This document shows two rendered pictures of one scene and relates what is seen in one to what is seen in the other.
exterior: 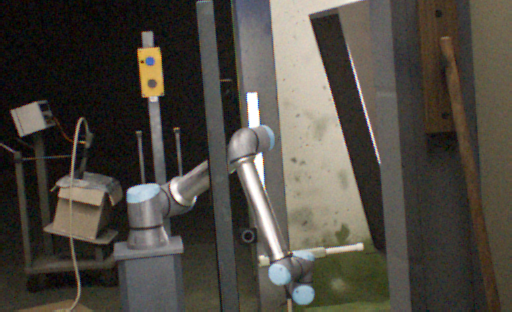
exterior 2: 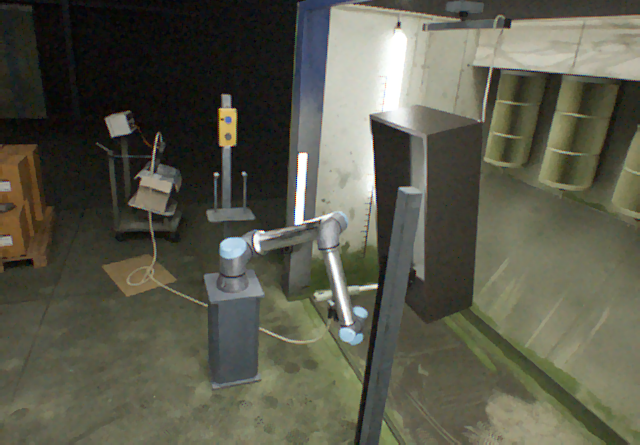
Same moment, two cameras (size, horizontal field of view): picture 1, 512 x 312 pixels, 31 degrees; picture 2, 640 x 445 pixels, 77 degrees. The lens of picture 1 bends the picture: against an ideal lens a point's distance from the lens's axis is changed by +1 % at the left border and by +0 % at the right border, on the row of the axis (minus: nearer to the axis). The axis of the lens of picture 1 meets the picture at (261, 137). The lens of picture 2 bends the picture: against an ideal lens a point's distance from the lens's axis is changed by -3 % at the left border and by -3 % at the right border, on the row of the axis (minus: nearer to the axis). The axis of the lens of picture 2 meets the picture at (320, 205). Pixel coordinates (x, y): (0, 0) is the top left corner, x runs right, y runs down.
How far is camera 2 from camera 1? 2.13 m
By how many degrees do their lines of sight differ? 21
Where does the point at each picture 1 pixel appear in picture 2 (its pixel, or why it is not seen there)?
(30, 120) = (119, 126)
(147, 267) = (235, 307)
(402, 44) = not seen: outside the picture
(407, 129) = not seen: outside the picture
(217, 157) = (389, 347)
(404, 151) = not seen: outside the picture
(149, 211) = (238, 264)
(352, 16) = (435, 143)
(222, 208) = (382, 389)
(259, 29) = (314, 107)
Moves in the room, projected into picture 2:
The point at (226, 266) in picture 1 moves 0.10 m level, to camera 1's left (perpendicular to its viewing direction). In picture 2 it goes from (374, 432) to (345, 436)
